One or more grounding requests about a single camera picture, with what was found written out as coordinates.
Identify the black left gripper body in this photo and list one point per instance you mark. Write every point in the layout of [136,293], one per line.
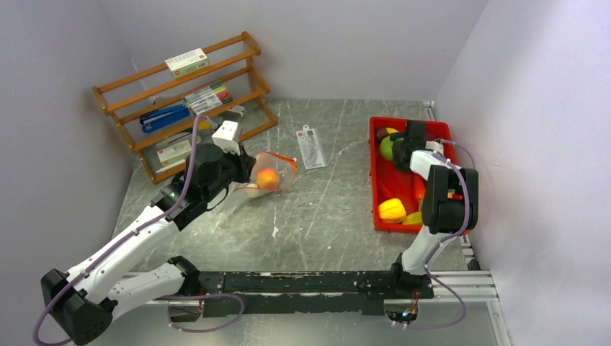
[233,169]

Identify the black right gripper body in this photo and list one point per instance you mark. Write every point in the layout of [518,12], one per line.
[398,145]

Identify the green cabbage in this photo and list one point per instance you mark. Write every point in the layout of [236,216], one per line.
[386,149]

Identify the dark purple passion fruit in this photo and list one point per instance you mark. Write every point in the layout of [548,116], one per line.
[380,134]

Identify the orange peach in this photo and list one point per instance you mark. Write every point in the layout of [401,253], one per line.
[268,178]

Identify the clear zip bag orange zipper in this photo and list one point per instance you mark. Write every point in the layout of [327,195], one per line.
[284,165]

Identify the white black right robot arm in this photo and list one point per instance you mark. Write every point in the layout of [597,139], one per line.
[449,207]

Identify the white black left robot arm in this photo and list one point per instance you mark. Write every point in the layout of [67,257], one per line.
[88,297]

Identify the black white stapler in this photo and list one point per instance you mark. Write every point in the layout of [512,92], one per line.
[171,140]

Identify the yellow grey eraser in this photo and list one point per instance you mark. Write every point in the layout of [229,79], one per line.
[203,125]

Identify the orange carrot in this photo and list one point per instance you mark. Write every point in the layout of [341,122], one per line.
[420,185]

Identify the green white staples box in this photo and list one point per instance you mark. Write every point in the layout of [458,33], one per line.
[174,153]

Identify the red plastic bin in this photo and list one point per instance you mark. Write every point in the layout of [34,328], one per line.
[388,183]

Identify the wooden three-tier shelf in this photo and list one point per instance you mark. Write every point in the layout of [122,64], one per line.
[230,60]

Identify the marker pen set pack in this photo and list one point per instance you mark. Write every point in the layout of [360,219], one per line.
[208,98]

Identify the yellow green mango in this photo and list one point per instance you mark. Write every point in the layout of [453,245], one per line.
[413,219]

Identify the blue hole punch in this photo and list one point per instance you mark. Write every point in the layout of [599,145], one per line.
[162,117]

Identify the ruler set clear package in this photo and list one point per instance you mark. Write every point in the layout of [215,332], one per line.
[311,148]

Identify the white box on top shelf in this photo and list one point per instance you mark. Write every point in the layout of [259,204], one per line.
[187,63]

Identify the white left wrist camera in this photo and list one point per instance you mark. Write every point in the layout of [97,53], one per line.
[226,137]

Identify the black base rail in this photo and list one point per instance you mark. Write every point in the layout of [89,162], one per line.
[230,293]

